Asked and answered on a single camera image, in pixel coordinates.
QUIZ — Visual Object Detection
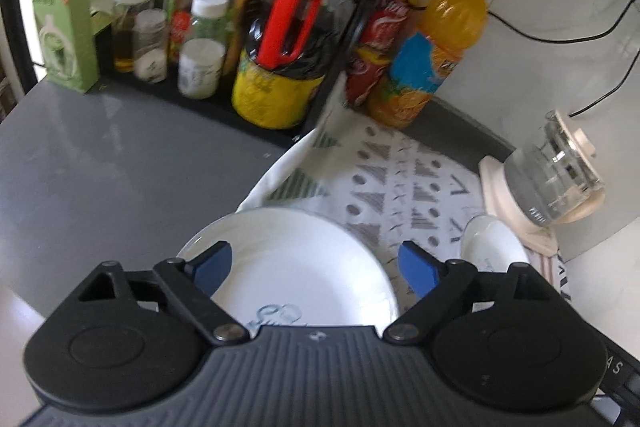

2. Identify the white plate Bakery print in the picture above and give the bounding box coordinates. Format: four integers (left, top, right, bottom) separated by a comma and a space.
460, 215, 529, 273

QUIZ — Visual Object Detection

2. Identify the white plate Sweet print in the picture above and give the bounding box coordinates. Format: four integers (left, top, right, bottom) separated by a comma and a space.
179, 208, 399, 333

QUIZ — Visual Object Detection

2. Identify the cream kettle base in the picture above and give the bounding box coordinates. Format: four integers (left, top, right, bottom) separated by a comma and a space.
477, 155, 606, 243

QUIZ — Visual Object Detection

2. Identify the patterned white cloth mat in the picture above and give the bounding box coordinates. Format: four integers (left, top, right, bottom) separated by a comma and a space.
235, 76, 574, 308

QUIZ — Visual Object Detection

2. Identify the glass kettle cream lid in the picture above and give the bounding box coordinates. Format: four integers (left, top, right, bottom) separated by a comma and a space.
504, 109, 605, 228

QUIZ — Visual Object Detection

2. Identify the red yellow can lower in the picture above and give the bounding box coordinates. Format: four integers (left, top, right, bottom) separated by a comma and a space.
345, 46, 390, 106

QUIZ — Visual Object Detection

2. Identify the small clear spice jar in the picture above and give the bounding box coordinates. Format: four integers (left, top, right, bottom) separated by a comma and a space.
134, 9, 167, 84

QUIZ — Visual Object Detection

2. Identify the orange juice bottle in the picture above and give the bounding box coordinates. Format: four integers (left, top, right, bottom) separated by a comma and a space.
367, 0, 488, 129

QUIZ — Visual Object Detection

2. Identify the red cola can upper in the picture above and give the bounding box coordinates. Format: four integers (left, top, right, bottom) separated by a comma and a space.
358, 0, 411, 53

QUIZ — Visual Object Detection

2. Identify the dark soy sauce bottle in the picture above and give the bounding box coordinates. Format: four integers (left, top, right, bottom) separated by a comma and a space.
231, 0, 352, 130

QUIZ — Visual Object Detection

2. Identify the green tea box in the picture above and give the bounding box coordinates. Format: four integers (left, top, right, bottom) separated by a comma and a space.
32, 0, 100, 93

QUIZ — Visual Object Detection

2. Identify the black metal rack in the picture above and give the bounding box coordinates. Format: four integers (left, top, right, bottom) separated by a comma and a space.
0, 0, 432, 151

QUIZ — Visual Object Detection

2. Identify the black power cable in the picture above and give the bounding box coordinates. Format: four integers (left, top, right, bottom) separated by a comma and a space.
568, 48, 640, 118
487, 0, 640, 44

